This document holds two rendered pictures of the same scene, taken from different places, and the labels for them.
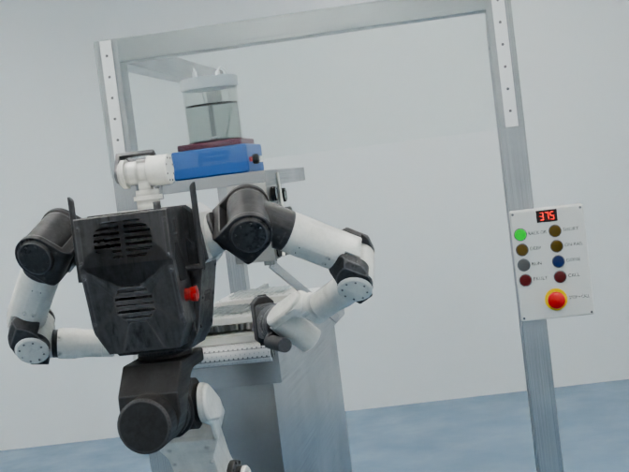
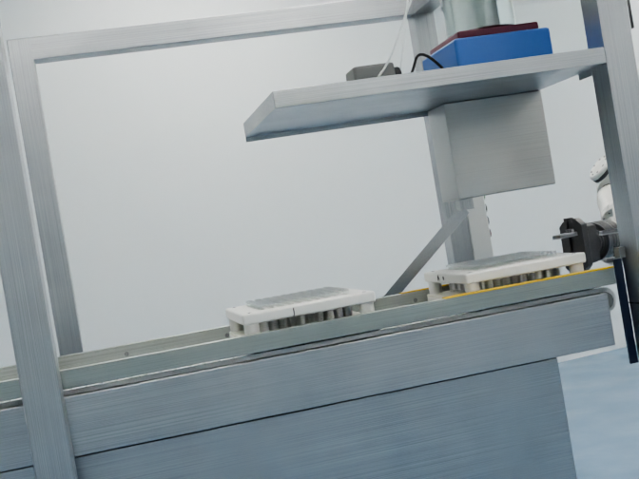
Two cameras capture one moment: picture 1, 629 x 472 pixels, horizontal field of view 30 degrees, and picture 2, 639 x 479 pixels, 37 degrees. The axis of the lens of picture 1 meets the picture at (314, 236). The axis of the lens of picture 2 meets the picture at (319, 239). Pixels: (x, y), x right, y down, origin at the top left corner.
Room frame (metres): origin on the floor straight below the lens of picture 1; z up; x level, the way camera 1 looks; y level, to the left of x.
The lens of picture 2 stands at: (4.18, 1.89, 1.08)
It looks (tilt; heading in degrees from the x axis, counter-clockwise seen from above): 1 degrees down; 249
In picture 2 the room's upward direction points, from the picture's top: 9 degrees counter-clockwise
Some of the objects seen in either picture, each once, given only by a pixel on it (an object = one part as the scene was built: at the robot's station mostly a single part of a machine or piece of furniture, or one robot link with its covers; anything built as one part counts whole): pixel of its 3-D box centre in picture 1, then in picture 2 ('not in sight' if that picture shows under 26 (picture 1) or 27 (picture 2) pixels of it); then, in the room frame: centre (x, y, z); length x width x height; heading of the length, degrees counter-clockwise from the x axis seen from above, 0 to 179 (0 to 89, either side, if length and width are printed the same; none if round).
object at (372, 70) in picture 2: not in sight; (375, 82); (3.34, 0.17, 1.36); 0.10 x 0.07 x 0.06; 171
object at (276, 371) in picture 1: (271, 331); (262, 376); (3.67, 0.17, 0.83); 1.30 x 0.29 x 0.10; 171
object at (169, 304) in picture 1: (149, 272); not in sight; (2.49, 0.36, 1.14); 0.34 x 0.30 x 0.36; 81
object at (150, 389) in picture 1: (161, 398); not in sight; (2.46, 0.36, 0.87); 0.28 x 0.13 x 0.18; 171
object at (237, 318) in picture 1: (231, 315); (500, 267); (3.17, 0.25, 0.95); 0.25 x 0.24 x 0.02; 171
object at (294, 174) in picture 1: (221, 184); (413, 97); (3.30, 0.24, 1.31); 0.62 x 0.38 x 0.04; 171
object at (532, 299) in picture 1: (551, 261); (468, 224); (2.77, -0.55, 1.03); 0.17 x 0.06 x 0.26; 81
